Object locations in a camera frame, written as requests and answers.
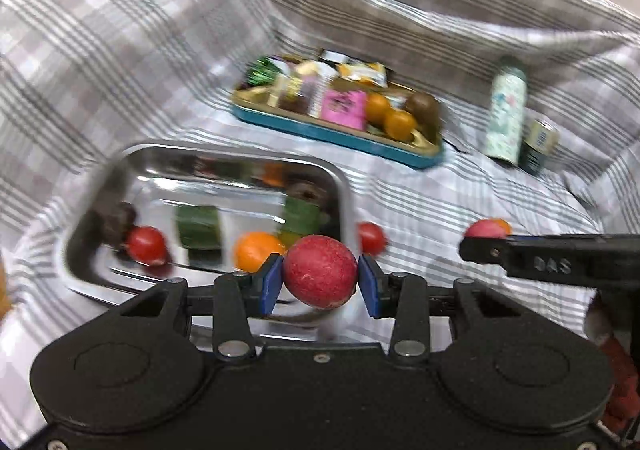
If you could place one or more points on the blue and gold tin tray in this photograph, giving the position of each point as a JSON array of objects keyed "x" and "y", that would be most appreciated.
[{"x": 320, "y": 130}]

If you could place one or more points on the stainless steel tray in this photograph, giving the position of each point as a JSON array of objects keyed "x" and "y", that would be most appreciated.
[{"x": 150, "y": 165}]

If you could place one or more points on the dark brown fruit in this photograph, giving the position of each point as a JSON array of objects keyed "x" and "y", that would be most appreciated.
[{"x": 306, "y": 194}]

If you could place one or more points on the black snack box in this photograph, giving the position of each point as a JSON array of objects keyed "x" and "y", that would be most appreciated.
[{"x": 332, "y": 55}]

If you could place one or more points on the pink snack packet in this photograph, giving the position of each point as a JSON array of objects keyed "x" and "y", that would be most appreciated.
[{"x": 342, "y": 107}]

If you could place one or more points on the green foil snack wrapper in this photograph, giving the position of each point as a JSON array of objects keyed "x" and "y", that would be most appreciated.
[{"x": 263, "y": 70}]

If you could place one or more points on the white cartoon print bottle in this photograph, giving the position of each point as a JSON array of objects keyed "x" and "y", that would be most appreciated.
[{"x": 507, "y": 115}]

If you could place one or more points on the grey plaid blanket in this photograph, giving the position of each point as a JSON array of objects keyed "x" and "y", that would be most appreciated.
[{"x": 125, "y": 55}]

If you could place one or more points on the round cream pastry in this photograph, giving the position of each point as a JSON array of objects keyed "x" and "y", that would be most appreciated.
[{"x": 310, "y": 68}]

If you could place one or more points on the small orange tangerine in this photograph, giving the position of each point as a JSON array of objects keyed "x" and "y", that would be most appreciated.
[
  {"x": 400, "y": 125},
  {"x": 378, "y": 107},
  {"x": 255, "y": 250}
]

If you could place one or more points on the green cucumber piece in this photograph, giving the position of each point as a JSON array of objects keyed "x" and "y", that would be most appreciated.
[
  {"x": 198, "y": 227},
  {"x": 300, "y": 219}
]

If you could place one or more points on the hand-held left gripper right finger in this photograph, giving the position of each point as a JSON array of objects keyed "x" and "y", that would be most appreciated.
[{"x": 370, "y": 287}]

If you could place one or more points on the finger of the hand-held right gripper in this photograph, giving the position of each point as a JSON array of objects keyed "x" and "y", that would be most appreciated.
[{"x": 482, "y": 250}]

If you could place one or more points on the brown round fruit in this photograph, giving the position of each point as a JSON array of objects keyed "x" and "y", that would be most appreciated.
[{"x": 422, "y": 107}]

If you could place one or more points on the green and white can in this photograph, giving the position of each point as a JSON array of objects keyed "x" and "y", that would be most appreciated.
[{"x": 539, "y": 142}]

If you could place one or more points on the yellow and white snack packet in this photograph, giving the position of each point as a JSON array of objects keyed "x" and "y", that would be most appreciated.
[{"x": 362, "y": 71}]

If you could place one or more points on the red cherry tomato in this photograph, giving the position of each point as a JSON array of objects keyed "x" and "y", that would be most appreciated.
[
  {"x": 371, "y": 236},
  {"x": 146, "y": 244}
]

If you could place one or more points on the clear dried fruit packet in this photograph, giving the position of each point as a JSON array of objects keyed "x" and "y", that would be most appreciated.
[{"x": 295, "y": 95}]

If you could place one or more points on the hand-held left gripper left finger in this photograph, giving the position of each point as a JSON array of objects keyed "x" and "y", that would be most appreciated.
[{"x": 270, "y": 282}]

